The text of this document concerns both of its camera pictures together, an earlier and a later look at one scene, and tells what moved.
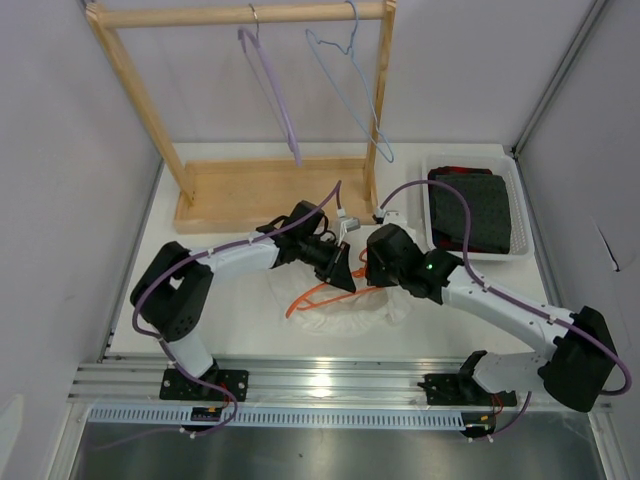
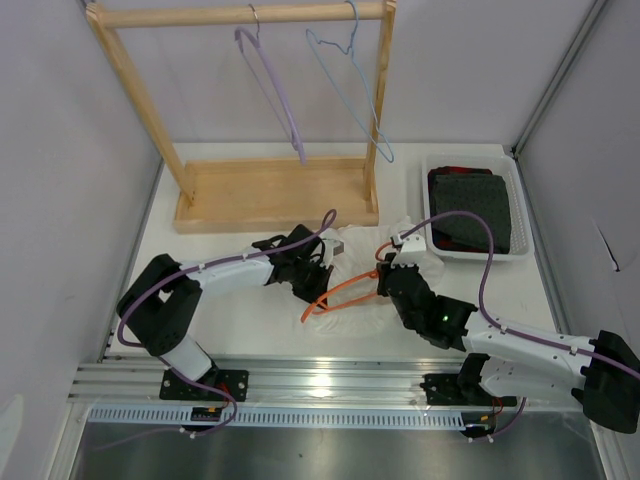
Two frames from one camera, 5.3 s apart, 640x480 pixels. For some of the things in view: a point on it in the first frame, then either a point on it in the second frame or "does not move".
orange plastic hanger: [302, 302] to [357, 280]
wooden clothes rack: [244, 195] does not move
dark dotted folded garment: [488, 196] does not move
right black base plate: [457, 389] does not move
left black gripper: [339, 275] to [320, 288]
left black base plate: [176, 384] does not move
